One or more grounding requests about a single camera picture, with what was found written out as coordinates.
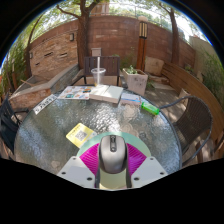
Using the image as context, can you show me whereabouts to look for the white printed number plate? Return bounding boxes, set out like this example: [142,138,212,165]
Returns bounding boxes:
[32,93,58,115]

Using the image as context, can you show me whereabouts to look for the dark wicker chair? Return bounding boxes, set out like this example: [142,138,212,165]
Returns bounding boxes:
[159,95,214,166]

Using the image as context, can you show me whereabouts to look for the white planter box with plants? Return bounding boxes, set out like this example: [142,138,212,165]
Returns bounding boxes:
[122,65,149,97]

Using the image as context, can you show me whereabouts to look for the tan stone slab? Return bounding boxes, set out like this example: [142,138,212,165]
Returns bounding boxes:
[144,56,165,77]

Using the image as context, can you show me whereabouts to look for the thin leaning tree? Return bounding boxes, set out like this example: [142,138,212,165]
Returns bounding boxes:
[24,13,46,79]

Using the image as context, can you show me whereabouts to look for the thick forked tree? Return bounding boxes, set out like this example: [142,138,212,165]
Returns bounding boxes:
[56,0,101,69]

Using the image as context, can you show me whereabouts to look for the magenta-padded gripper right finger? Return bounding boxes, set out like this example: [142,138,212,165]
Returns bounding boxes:
[125,142,169,188]

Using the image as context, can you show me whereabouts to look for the wooden garden lamp post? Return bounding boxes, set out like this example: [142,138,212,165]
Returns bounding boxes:
[136,16,149,71]

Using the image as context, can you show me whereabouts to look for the yellow card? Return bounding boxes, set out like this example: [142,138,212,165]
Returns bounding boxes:
[65,122,98,149]

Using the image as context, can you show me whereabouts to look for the dark wooden slatted chair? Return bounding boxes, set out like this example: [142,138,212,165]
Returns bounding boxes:
[74,55,122,87]

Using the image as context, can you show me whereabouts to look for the slender dark tree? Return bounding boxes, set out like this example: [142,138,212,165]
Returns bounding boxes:
[158,2,183,66]

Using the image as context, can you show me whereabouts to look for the grey wall utility box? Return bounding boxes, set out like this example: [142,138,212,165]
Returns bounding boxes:
[91,47,102,58]

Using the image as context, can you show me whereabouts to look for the colourful picture booklet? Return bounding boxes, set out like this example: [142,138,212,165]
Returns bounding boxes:
[57,85,95,101]

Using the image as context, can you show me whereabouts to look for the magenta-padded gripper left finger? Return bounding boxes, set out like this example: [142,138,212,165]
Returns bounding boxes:
[56,142,101,188]

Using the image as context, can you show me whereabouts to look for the curved wooden bench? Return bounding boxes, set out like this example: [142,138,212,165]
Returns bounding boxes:
[161,62,224,148]

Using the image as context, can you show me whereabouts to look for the black slatted chair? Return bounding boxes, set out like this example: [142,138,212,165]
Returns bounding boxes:
[0,94,29,154]

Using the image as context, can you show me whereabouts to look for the grey black computer mouse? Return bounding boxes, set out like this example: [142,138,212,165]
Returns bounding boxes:
[98,134,129,174]

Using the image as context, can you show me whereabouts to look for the stone raised garden bed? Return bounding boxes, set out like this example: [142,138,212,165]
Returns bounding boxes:
[9,63,81,109]

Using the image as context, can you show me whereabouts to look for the small pale booklet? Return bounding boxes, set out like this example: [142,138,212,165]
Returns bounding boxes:
[119,92,143,107]

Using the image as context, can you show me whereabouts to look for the thick white book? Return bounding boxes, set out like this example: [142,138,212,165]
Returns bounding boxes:
[89,84,124,104]

